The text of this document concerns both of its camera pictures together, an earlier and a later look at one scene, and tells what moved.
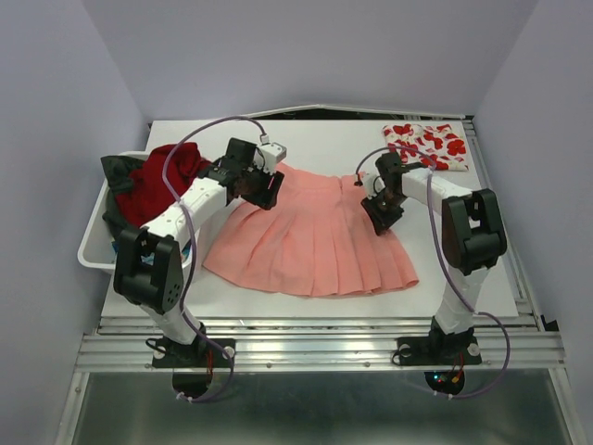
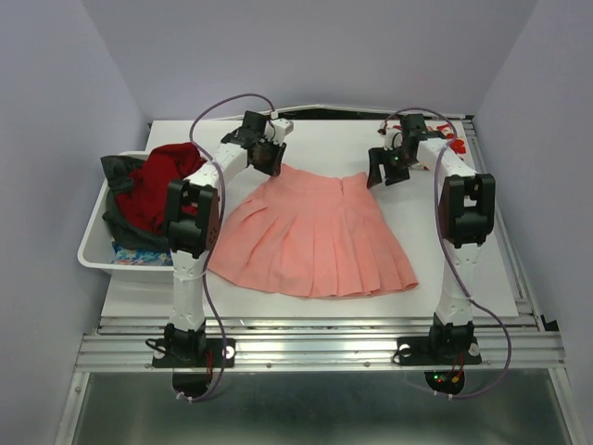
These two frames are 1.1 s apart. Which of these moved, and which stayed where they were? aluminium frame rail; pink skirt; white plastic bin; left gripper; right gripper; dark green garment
Moved: left gripper; right gripper
Stayed: pink skirt; aluminium frame rail; white plastic bin; dark green garment
